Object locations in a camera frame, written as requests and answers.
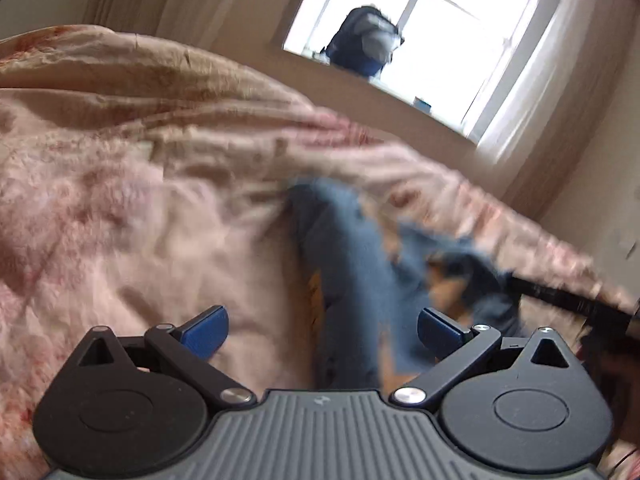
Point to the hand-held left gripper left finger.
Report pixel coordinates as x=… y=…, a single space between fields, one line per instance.
x=205 y=331

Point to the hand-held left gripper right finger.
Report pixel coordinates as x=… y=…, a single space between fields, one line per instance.
x=440 y=331

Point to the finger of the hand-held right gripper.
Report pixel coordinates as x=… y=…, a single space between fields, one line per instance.
x=560 y=297

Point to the blue orange printed pants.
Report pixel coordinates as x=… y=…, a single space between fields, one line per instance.
x=350 y=270

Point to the floral pink blanket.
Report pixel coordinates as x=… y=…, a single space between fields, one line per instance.
x=125 y=210

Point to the small blue box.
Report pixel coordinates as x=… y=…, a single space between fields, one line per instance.
x=423 y=104

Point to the blue grey backpack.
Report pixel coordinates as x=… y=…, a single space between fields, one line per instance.
x=362 y=42

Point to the white frame window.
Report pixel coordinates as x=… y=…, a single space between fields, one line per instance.
x=450 y=35

